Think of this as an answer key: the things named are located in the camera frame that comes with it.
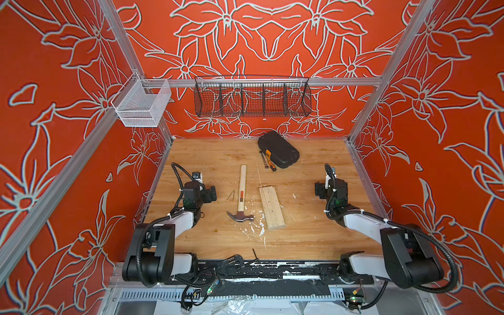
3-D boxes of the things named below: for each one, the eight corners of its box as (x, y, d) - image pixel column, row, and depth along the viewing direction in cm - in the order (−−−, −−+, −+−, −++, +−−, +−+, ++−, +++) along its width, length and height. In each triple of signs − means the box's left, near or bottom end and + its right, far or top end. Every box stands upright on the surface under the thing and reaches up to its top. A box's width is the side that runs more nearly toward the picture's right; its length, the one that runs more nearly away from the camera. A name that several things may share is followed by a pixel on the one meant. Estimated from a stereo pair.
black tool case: (281, 171, 106) (283, 165, 101) (256, 145, 119) (256, 138, 114) (300, 160, 111) (302, 153, 106) (274, 136, 124) (274, 129, 119)
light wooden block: (268, 229, 85) (268, 226, 82) (259, 191, 98) (259, 187, 95) (284, 227, 86) (285, 223, 83) (273, 189, 99) (274, 185, 96)
